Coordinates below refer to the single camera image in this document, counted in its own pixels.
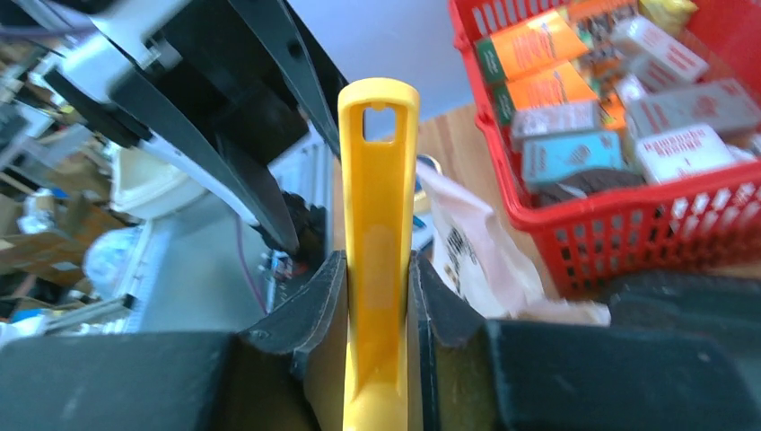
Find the light blue box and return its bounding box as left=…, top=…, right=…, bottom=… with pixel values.
left=521, top=131, right=625, bottom=192

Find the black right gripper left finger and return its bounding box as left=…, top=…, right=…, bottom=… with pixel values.
left=240, top=251, right=348, bottom=430

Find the orange box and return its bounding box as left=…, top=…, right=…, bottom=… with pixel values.
left=475, top=6, right=594, bottom=84

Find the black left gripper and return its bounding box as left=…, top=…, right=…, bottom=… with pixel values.
left=45, top=0, right=342, bottom=252

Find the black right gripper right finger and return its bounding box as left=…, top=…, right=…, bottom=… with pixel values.
left=407, top=252, right=494, bottom=430

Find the yellow snack packet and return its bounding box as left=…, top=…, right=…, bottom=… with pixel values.
left=639, top=0, right=698, bottom=37

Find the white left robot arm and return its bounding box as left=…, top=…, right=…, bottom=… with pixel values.
left=1, top=1, right=347, bottom=259

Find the grey sponge pack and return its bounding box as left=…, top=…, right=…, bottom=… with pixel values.
left=625, top=78, right=760, bottom=138

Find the yellow plastic scoop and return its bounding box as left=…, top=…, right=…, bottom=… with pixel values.
left=337, top=77, right=420, bottom=430

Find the white Kamenoko sponge pack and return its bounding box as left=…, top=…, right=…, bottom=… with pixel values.
left=634, top=124, right=737, bottom=184

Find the pink cat litter bag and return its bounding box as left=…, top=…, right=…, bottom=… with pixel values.
left=416, top=162, right=611, bottom=326

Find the dark grey litter tray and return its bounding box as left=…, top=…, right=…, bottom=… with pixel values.
left=601, top=270, right=760, bottom=342

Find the red plastic shopping basket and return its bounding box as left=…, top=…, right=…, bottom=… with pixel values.
left=449, top=1, right=760, bottom=298

